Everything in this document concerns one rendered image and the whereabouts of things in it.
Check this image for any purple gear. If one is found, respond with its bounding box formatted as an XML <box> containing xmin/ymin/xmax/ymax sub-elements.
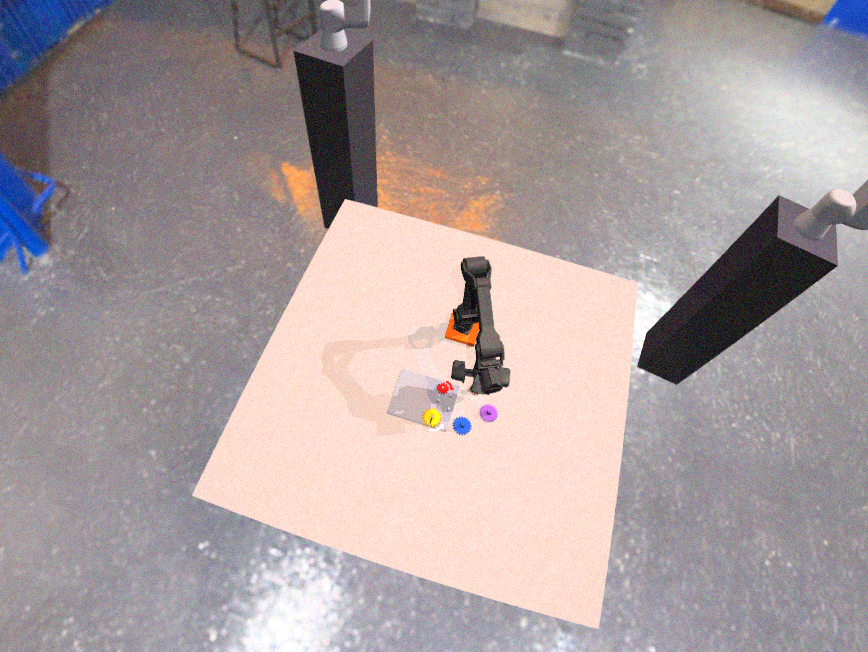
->
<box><xmin>480</xmin><ymin>405</ymin><xmax>498</xmax><ymax>423</ymax></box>

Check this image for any blue gear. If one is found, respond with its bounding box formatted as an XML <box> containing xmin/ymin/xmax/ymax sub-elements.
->
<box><xmin>452</xmin><ymin>416</ymin><xmax>472</xmax><ymax>436</ymax></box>

